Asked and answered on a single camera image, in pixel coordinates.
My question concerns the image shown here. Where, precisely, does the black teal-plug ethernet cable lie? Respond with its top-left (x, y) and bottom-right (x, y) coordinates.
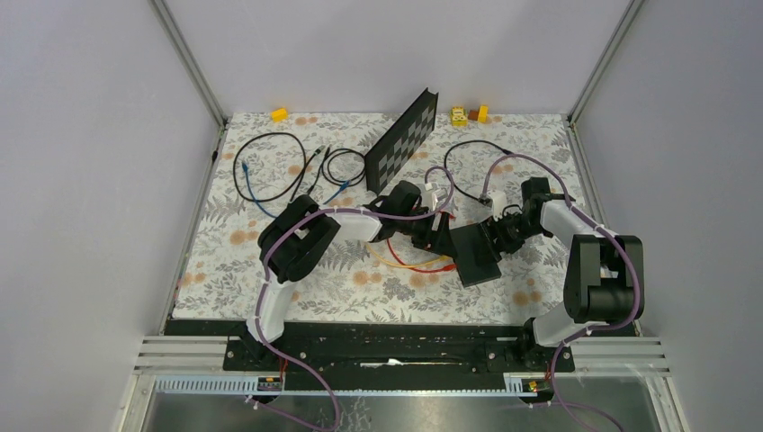
top-left (232, 131), bottom-right (329, 204)

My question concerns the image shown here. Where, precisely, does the blue ethernet cable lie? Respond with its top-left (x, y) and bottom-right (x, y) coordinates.
top-left (240, 164), bottom-right (353, 217)

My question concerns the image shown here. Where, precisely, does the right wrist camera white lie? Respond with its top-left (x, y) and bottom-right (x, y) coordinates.
top-left (478, 190), bottom-right (508, 221)

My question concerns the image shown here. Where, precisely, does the purple cable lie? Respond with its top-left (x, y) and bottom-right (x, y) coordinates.
top-left (253, 166), bottom-right (455, 432)
top-left (481, 153), bottom-right (645, 432)

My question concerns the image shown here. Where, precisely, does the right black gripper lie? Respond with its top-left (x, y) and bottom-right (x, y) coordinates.
top-left (476, 209), bottom-right (547, 266)

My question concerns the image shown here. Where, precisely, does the yellow toy block left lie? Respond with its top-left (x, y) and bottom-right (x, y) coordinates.
top-left (270, 108), bottom-right (289, 122)

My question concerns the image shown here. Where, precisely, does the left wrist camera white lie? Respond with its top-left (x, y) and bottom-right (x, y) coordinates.
top-left (420, 182), bottom-right (449, 212)

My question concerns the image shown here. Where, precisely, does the yellow ethernet cable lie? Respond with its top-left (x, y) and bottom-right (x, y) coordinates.
top-left (364, 241), bottom-right (453, 269)

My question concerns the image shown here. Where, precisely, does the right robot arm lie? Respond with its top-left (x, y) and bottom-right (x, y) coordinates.
top-left (481, 177), bottom-right (644, 371)

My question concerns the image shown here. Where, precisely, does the yellow patterned toy block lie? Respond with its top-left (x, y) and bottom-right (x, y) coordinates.
top-left (450, 106), bottom-right (469, 127)

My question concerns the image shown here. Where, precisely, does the black network switch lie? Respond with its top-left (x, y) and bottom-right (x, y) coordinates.
top-left (450, 223), bottom-right (501, 287)

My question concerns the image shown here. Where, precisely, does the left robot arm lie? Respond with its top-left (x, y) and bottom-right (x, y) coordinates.
top-left (244, 181), bottom-right (458, 370)

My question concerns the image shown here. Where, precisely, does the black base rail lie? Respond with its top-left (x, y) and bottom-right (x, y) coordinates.
top-left (165, 319), bottom-right (579, 392)

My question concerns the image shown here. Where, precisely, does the black round ethernet cable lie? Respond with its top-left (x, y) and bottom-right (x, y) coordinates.
top-left (316, 148), bottom-right (367, 189)

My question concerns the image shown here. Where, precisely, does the black short ethernet cable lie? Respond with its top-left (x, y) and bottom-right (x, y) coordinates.
top-left (443, 139), bottom-right (514, 204)

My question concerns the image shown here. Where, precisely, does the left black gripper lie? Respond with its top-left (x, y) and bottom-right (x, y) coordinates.
top-left (396, 209), bottom-right (457, 257)

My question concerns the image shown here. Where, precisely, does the checkerboard calibration board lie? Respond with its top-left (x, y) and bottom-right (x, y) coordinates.
top-left (364, 88), bottom-right (439, 194)

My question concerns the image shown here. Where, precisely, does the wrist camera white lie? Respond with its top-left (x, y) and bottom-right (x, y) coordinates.
top-left (478, 190), bottom-right (508, 221)
top-left (420, 182), bottom-right (449, 212)

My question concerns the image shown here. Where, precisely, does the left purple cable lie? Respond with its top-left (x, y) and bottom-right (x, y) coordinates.
top-left (253, 166), bottom-right (455, 432)

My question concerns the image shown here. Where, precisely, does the red ethernet cable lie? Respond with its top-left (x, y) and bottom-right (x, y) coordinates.
top-left (386, 238), bottom-right (457, 275)

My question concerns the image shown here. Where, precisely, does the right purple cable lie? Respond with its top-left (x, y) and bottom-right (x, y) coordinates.
top-left (481, 153), bottom-right (645, 432)

